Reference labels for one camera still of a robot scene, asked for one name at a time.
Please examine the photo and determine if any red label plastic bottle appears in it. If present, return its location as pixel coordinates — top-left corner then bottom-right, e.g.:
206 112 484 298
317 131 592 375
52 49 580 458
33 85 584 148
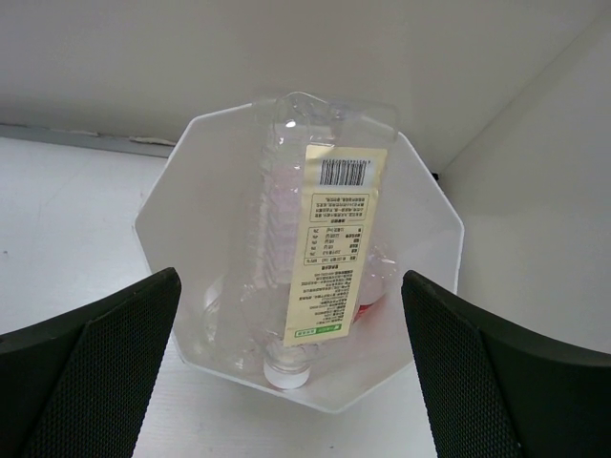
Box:
352 242 398 323

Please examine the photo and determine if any white plastic bin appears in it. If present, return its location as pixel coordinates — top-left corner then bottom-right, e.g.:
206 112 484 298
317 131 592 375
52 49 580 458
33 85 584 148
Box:
135 103 464 413

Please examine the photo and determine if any clear bottle without label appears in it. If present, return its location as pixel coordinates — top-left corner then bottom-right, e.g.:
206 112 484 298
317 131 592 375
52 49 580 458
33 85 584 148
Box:
201 273 251 366

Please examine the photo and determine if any large green label bottle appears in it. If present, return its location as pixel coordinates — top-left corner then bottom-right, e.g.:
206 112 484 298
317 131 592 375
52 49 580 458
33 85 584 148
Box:
240 92 398 390

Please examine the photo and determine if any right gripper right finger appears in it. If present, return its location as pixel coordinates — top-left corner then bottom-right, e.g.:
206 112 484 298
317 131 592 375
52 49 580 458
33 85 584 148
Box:
401 271 610 457

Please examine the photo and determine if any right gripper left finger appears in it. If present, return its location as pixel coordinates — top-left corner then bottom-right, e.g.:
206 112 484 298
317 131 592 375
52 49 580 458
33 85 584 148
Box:
1 268 181 457

